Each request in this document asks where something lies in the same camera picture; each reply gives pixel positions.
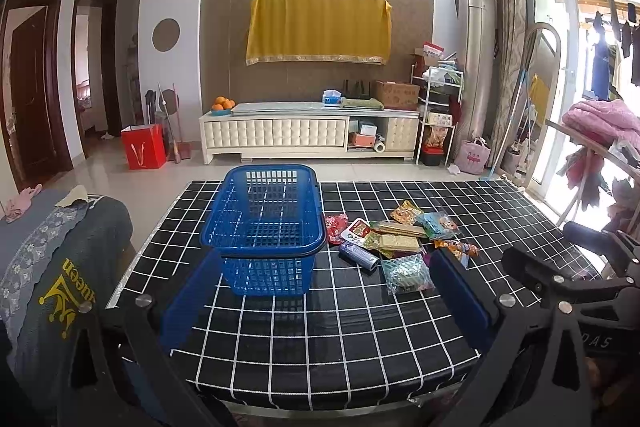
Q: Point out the orange noodle snack packet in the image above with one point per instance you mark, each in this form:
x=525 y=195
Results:
x=406 y=213

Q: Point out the pale yellow cracker pack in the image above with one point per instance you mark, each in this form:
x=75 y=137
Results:
x=393 y=240

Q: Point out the white metal shelf rack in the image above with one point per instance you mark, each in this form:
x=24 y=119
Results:
x=441 y=85

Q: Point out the white tufted tv cabinet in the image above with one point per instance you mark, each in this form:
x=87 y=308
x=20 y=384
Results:
x=308 y=130

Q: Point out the dark wooden door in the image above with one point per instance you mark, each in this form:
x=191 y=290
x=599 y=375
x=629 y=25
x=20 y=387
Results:
x=33 y=134

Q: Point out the blue tissue box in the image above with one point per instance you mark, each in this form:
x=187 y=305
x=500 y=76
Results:
x=331 y=97

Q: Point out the green folded cloth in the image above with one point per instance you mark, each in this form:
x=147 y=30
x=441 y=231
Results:
x=362 y=103

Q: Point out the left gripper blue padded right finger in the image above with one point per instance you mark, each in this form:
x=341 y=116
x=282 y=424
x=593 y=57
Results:
x=469 y=301

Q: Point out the orange cartoon snack packet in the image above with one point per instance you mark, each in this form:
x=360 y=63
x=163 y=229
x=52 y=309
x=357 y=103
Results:
x=457 y=248

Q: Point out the pile of oranges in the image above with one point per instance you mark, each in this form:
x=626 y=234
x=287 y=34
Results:
x=222 y=103

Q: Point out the red white yellow snack pouch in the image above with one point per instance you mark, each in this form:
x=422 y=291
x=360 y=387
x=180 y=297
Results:
x=356 y=232

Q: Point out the pink blanket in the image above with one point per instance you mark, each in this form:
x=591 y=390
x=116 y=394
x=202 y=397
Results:
x=612 y=121

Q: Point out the black white grid tablecloth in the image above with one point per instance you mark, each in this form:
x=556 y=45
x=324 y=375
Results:
x=348 y=343

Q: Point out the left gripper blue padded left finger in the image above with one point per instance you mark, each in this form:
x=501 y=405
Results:
x=184 y=297

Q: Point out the blue purple snack tube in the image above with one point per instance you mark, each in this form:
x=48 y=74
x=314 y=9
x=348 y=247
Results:
x=359 y=256

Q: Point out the blue plastic basket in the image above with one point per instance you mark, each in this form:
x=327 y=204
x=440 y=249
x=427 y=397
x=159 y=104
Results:
x=264 y=228

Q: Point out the pink tote bag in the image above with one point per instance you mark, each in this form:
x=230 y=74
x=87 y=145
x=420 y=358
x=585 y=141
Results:
x=472 y=156

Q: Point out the yellow cloth tv cover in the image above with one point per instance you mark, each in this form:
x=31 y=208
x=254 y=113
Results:
x=349 y=31

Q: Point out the grey queen print cloth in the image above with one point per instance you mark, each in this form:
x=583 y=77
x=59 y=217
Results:
x=54 y=258

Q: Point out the light blue cartoon packet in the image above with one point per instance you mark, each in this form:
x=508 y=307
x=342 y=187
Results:
x=437 y=225

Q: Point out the red paper gift bag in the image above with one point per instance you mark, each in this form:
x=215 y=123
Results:
x=144 y=147

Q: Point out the patterned beige curtain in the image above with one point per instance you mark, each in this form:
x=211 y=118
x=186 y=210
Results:
x=511 y=36

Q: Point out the brown cardboard box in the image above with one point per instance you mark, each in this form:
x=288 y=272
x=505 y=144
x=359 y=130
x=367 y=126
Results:
x=396 y=95

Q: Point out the standing air conditioner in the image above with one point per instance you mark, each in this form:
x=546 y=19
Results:
x=477 y=22

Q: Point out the red snack packet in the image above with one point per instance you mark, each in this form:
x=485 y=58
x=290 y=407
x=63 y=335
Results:
x=335 y=227

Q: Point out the teal patterned snack bag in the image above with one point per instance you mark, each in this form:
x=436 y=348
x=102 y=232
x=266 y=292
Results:
x=407 y=274

